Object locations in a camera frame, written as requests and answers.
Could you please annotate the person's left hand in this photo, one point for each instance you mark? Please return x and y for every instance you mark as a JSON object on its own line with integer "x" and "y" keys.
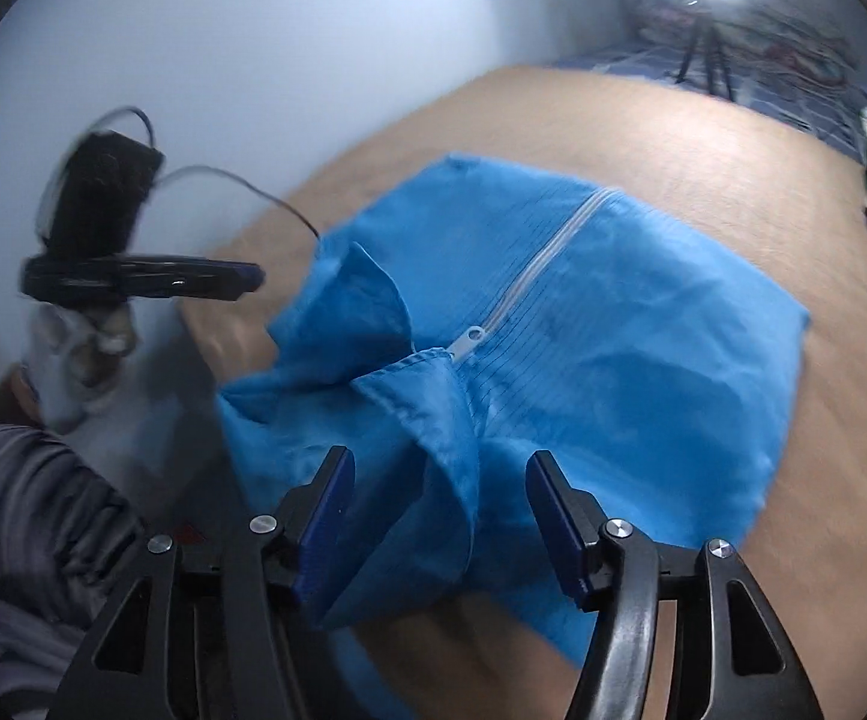
{"x": 77, "y": 367}

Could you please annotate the grey striped clothing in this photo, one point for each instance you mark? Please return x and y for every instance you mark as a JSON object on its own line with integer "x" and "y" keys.
{"x": 28, "y": 510}

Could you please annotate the patterned quilt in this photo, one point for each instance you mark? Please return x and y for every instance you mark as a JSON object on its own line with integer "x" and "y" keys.
{"x": 793, "y": 37}

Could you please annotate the tan blanket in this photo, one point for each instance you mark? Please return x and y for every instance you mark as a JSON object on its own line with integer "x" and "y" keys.
{"x": 703, "y": 165}

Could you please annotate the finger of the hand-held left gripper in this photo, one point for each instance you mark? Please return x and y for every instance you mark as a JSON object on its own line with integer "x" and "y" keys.
{"x": 216, "y": 277}

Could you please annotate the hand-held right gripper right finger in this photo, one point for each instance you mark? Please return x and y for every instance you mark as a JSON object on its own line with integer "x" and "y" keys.
{"x": 559, "y": 532}

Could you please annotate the black tripod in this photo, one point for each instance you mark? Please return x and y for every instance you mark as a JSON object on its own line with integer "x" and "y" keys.
{"x": 703, "y": 37}

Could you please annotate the blue zippered garment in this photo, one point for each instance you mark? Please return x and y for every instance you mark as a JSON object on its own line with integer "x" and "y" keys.
{"x": 591, "y": 352}

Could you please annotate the blue plaid bed sheet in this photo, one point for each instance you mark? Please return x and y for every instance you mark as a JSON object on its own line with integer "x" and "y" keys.
{"x": 778, "y": 105}

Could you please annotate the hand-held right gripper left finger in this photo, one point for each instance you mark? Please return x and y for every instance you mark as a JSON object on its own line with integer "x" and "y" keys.
{"x": 322, "y": 532}

